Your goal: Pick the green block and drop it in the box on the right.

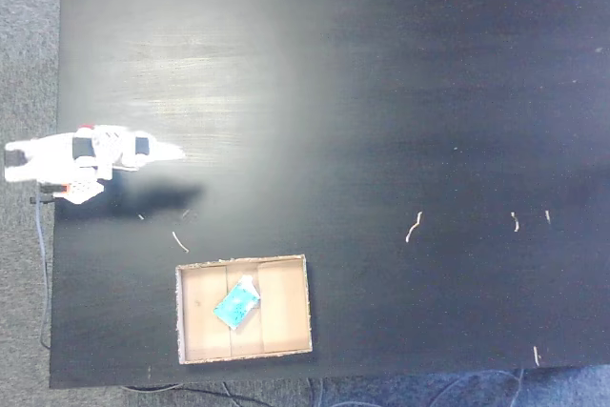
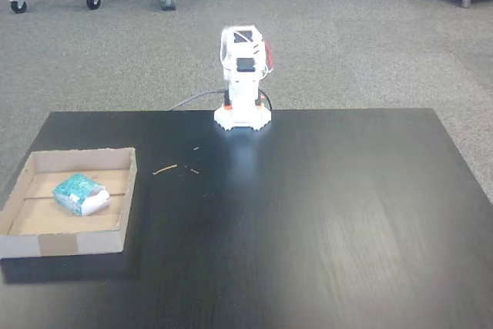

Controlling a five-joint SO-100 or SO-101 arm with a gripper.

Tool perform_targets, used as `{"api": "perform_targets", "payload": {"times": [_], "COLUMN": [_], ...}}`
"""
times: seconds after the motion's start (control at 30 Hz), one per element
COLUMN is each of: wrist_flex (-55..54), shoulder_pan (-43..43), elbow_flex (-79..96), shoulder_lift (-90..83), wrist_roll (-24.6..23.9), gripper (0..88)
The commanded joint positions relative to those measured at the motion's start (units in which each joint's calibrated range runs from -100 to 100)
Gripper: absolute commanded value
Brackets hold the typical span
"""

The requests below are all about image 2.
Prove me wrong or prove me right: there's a green block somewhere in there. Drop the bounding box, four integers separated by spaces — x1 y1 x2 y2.
52 172 112 217

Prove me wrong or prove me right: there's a shallow cardboard box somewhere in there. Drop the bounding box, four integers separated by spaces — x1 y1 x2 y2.
0 146 139 260

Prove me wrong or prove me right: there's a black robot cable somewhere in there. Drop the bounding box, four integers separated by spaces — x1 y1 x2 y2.
257 89 273 111

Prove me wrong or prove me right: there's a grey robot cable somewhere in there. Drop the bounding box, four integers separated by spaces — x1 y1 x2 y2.
168 90 229 112

